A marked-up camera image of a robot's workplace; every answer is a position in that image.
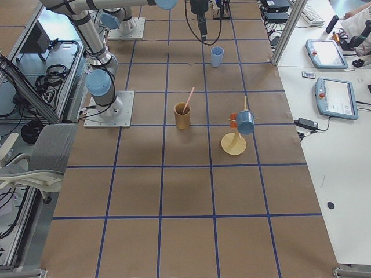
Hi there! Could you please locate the far teach pendant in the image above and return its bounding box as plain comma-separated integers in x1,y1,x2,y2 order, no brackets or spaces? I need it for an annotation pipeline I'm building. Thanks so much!
305,39,348,70

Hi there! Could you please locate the aluminium frame post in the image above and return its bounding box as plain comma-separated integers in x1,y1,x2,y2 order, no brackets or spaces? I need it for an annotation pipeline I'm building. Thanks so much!
271,0,307,66

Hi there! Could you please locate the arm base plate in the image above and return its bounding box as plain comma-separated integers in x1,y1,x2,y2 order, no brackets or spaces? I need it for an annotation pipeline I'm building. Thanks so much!
83,90,135,128
108,17,146,41

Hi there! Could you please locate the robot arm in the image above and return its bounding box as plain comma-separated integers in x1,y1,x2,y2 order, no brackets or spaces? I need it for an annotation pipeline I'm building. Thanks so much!
99,7,137,34
41,1,177,118

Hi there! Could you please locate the white side desk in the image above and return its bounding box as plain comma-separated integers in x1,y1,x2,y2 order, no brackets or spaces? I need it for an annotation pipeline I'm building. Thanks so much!
272,0,371,266

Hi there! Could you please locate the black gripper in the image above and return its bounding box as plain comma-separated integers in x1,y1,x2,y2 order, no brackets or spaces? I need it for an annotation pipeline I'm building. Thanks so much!
190,0,209,41

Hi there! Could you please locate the pink chopstick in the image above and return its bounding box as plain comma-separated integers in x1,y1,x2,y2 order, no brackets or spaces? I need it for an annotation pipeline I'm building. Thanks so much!
182,87,195,115

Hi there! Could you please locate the grey office chair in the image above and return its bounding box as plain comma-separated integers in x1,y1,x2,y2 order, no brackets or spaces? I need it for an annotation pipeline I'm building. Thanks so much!
1,123,78,204

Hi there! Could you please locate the white keyboard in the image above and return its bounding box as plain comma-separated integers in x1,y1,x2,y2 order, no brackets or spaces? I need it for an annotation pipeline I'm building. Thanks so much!
301,2,325,26

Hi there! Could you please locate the teach pendant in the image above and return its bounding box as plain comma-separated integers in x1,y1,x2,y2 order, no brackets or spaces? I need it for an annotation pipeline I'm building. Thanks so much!
314,78,359,120
305,39,348,70

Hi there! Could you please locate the light blue cup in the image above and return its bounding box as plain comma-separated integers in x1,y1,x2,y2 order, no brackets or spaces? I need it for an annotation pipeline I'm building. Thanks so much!
210,46,224,68

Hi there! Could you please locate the blue mug on stand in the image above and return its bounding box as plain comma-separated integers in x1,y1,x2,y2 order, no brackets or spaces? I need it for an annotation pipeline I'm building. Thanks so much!
236,110,255,135

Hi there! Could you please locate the black power adapter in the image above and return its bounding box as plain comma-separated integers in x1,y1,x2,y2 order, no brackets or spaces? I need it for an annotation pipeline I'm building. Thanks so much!
294,118,318,131

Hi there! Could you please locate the near teach pendant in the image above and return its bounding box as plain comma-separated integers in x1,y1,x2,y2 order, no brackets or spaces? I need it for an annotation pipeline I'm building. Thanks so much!
314,78,359,120

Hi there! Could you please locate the bamboo chopstick holder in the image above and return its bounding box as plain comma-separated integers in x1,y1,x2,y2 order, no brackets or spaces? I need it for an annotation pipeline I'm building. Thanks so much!
174,102,191,129

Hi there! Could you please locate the wooden cup tree stand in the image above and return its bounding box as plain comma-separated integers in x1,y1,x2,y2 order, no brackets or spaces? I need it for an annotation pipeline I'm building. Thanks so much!
221,95,257,156

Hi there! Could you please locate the orange cup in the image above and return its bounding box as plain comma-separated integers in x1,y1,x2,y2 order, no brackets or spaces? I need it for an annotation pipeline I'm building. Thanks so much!
229,113,237,129

